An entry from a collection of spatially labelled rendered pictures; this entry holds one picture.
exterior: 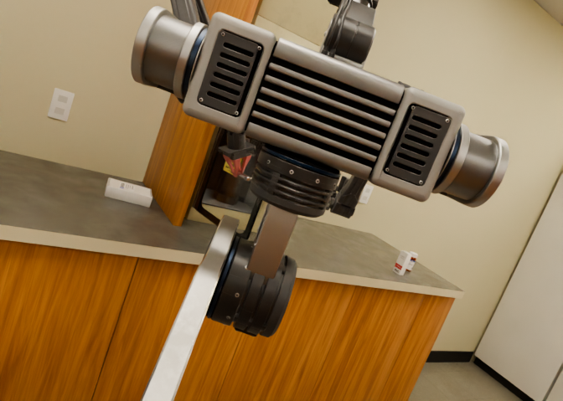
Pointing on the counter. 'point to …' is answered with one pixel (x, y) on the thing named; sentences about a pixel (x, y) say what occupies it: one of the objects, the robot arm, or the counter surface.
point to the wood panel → (174, 212)
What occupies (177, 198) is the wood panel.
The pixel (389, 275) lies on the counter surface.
